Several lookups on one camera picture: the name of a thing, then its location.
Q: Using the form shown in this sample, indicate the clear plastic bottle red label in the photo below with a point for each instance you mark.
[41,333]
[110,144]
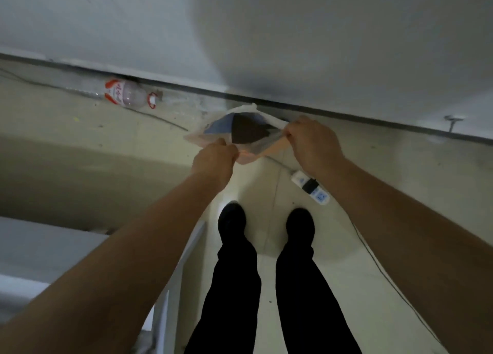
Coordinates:
[127,93]

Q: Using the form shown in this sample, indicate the person's right hand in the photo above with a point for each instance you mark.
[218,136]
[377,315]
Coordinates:
[316,145]

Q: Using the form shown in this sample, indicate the person's trouser leg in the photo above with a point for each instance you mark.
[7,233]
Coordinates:
[231,299]
[308,307]

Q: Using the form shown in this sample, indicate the person's right forearm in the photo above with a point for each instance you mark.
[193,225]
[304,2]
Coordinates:
[416,246]

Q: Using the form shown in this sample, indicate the person's left forearm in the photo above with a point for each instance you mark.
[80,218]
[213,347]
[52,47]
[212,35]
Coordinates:
[115,273]

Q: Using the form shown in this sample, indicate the person's right trouser leg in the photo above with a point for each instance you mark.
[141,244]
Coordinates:
[308,307]

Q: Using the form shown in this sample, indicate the person's right fingers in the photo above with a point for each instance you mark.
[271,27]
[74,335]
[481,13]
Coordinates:
[294,131]

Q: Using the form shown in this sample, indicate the person's left hand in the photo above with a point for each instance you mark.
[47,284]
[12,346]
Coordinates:
[212,164]

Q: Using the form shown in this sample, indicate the black plug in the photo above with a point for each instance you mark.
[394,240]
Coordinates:
[309,185]

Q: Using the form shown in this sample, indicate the dark brown item in bag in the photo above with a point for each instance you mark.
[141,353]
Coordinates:
[248,129]

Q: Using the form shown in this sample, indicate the metal wall hook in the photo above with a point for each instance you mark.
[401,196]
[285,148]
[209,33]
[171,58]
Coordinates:
[452,119]

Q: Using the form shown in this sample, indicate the blue item in bag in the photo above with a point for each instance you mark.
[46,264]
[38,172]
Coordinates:
[220,125]

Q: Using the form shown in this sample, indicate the person's right black shoe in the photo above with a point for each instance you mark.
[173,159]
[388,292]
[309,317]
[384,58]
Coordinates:
[300,226]

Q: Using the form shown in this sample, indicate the translucent plastic bag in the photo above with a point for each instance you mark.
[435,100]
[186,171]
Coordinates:
[254,149]

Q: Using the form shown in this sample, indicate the person's left trouser leg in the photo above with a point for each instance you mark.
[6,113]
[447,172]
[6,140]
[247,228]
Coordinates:
[231,299]

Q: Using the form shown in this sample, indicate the person's black shoe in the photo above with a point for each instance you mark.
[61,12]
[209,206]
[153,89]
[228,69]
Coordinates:
[232,221]
[300,226]

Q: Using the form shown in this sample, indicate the person's left black shoe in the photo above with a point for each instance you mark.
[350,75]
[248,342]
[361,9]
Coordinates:
[232,221]

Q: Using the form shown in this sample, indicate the white power strip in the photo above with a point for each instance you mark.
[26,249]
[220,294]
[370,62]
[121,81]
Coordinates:
[322,197]

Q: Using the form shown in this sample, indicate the person's left fingers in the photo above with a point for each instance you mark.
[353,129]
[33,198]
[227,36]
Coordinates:
[230,153]

